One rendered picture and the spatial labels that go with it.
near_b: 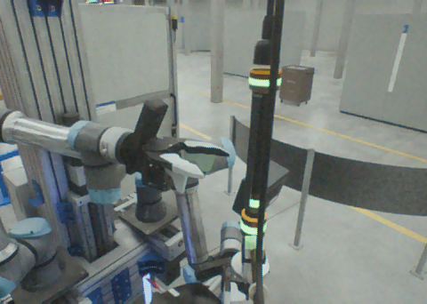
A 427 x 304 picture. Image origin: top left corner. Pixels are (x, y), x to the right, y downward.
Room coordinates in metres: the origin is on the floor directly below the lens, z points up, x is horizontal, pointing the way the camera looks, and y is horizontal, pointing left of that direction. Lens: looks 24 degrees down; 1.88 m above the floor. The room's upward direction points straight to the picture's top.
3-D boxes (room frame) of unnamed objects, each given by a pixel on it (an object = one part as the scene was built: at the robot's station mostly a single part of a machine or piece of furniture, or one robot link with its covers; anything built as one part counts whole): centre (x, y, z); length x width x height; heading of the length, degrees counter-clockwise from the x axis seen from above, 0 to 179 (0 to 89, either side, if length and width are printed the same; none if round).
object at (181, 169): (0.43, 0.05, 1.64); 0.09 x 0.03 x 0.06; 38
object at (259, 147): (0.41, -0.08, 1.68); 0.03 x 0.03 x 0.21
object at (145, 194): (1.15, 0.27, 1.20); 0.13 x 0.12 x 0.14; 121
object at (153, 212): (1.15, 0.27, 1.09); 0.15 x 0.15 x 0.10
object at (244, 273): (0.40, -0.08, 1.50); 0.09 x 0.07 x 0.10; 175
